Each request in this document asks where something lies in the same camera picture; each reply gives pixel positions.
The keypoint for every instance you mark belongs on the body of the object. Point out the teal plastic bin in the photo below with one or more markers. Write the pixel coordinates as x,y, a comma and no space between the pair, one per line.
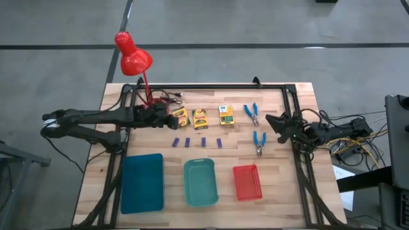
201,183

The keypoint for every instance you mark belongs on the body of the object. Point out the red desk lamp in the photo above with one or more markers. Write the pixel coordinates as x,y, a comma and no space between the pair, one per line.
132,59

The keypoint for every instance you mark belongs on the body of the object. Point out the small purple eraser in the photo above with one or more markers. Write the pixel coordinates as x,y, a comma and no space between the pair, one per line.
219,143
203,142

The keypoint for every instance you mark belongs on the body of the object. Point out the yellow crayon box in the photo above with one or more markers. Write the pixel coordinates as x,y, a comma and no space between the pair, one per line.
200,119
181,117
226,115

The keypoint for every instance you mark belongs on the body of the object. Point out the dark blue plastic bin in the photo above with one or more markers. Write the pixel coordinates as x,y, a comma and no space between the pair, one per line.
142,185

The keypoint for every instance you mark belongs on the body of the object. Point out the white paper sheet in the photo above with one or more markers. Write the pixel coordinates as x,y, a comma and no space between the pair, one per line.
342,172

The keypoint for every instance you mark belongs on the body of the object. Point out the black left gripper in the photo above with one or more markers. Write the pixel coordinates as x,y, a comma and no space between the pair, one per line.
153,116

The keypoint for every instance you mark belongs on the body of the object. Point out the purple battery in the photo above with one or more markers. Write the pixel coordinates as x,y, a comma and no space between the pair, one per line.
187,142
175,142

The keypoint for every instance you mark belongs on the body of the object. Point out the grey metal cart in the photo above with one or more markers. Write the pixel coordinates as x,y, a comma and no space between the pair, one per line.
22,154

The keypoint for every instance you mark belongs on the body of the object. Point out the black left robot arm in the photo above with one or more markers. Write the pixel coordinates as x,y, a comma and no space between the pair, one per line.
96,116

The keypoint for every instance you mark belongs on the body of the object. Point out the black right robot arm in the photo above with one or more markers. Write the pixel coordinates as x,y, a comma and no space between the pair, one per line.
345,129

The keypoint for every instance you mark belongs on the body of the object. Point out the dark grey desk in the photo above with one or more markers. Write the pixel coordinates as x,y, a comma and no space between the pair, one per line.
397,143

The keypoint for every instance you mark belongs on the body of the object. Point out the red mesh plastic basket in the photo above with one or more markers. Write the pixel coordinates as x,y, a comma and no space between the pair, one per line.
247,183

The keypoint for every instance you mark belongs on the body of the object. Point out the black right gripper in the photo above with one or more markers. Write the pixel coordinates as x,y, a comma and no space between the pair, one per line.
298,127

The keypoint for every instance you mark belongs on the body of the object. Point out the black floor object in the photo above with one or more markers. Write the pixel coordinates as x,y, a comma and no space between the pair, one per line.
326,1

